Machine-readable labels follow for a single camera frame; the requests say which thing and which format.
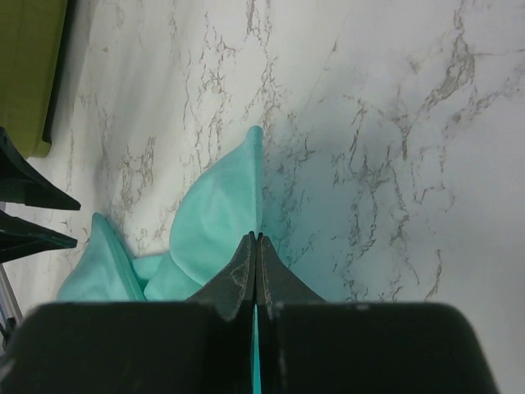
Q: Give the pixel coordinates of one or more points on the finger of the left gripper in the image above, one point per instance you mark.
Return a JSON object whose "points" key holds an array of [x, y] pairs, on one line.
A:
{"points": [[22, 184], [20, 238]]}

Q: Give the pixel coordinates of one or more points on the teal t shirt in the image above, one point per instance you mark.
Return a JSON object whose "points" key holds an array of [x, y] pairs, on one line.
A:
{"points": [[220, 208]]}

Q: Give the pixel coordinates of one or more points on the olive green plastic bin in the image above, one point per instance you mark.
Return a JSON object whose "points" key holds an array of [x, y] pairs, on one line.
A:
{"points": [[34, 40]]}

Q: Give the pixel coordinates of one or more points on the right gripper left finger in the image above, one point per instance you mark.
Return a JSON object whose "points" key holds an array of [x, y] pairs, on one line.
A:
{"points": [[200, 345]]}

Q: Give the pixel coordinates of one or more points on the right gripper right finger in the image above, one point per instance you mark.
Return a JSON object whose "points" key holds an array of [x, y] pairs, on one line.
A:
{"points": [[310, 345]]}

